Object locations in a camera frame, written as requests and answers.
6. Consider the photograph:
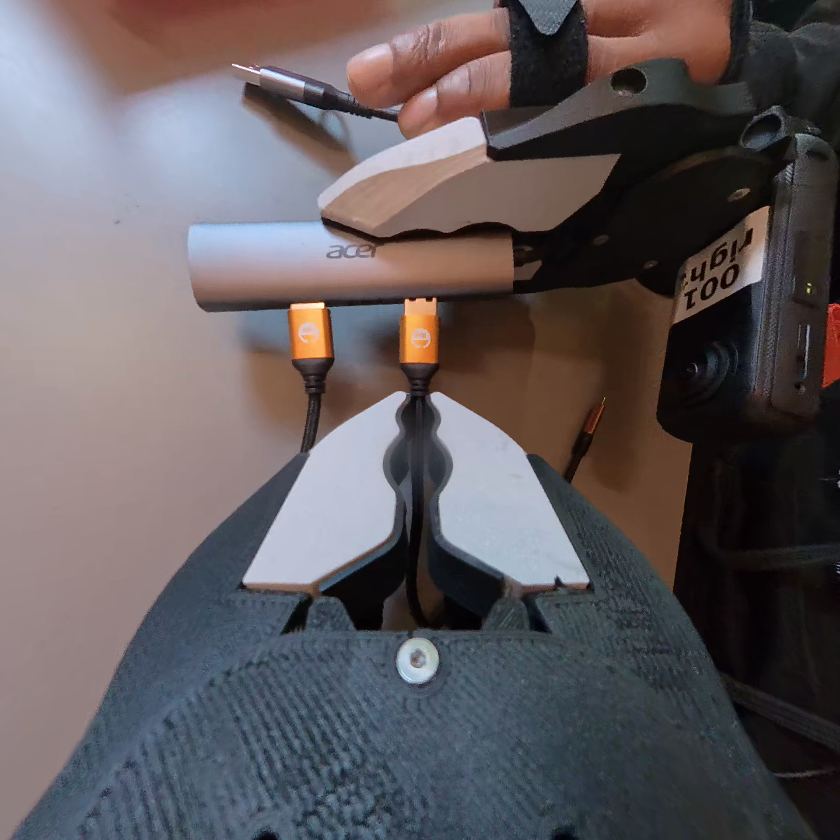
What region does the person's right hand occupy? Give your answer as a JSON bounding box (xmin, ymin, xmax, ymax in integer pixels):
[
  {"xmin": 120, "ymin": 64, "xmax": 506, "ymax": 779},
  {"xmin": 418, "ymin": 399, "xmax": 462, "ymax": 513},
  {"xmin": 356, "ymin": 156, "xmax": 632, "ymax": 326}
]
[{"xmin": 346, "ymin": 0, "xmax": 736, "ymax": 140}]

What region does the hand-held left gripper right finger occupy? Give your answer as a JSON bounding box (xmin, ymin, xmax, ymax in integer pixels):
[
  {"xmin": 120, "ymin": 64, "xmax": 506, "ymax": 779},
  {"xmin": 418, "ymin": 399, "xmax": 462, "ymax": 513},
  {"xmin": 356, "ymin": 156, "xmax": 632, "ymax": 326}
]
[{"xmin": 425, "ymin": 391, "xmax": 592, "ymax": 621}]

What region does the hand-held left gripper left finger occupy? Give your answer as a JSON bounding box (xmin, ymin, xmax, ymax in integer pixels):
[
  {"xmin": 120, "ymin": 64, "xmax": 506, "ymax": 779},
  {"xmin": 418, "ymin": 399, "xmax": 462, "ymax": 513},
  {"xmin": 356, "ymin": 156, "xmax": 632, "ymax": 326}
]
[{"xmin": 241, "ymin": 391, "xmax": 409, "ymax": 630}]

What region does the small gold cable plug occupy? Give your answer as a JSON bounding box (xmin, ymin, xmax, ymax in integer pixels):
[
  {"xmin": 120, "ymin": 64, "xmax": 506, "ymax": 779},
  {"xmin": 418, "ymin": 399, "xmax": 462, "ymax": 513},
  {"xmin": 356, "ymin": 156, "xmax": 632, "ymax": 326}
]
[{"xmin": 563, "ymin": 397, "xmax": 608, "ymax": 484}]

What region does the braided cable with gold plug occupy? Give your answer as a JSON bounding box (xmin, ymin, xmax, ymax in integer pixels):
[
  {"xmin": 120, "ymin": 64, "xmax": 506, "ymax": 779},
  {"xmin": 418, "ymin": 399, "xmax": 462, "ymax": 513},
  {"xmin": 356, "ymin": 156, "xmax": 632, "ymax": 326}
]
[
  {"xmin": 287, "ymin": 302, "xmax": 336, "ymax": 454},
  {"xmin": 399, "ymin": 297, "xmax": 441, "ymax": 631}
]

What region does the grey slim USB hub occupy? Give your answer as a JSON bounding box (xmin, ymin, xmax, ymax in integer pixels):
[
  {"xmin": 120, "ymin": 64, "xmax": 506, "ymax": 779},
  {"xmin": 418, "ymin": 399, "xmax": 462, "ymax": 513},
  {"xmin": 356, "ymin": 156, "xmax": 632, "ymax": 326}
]
[{"xmin": 185, "ymin": 222, "xmax": 517, "ymax": 313}]

